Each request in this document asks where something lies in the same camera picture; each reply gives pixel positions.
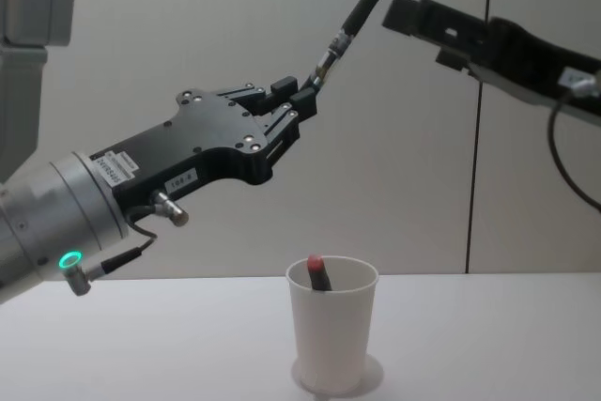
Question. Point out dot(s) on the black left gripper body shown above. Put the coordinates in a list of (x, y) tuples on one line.
[(206, 138)]

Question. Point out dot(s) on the black pen with red cap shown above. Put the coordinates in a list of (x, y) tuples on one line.
[(320, 274)]

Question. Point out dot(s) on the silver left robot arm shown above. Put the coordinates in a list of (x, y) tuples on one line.
[(56, 213)]

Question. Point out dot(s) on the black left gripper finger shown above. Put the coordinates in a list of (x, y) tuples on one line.
[(304, 103), (284, 86)]

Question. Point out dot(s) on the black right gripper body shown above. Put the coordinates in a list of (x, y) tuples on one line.
[(526, 58)]

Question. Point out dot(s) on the white table cloth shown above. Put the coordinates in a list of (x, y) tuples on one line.
[(141, 349)]

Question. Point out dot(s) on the white paper cup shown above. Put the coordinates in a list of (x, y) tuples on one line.
[(331, 335)]

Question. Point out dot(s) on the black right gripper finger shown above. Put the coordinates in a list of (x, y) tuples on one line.
[(453, 59), (422, 16)]

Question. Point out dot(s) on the black pen with silver tip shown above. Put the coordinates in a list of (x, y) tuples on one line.
[(359, 16)]

